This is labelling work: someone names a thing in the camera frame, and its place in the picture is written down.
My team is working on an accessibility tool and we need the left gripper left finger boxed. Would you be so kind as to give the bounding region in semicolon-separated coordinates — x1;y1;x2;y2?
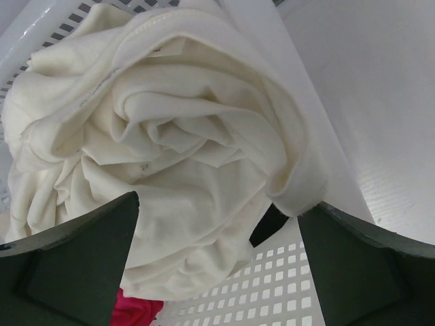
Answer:
1;192;139;325

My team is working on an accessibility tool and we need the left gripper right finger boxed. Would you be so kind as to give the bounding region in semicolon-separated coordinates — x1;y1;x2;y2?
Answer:
298;202;434;325

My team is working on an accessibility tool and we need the white plastic laundry basket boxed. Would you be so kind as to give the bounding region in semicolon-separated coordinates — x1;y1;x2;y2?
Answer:
1;1;317;325

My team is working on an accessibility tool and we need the pink red t shirt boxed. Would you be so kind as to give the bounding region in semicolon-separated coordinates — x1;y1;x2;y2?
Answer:
109;289;164;326

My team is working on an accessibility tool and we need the cream white t shirt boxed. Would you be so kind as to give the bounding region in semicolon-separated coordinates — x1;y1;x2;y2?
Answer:
2;1;327;301

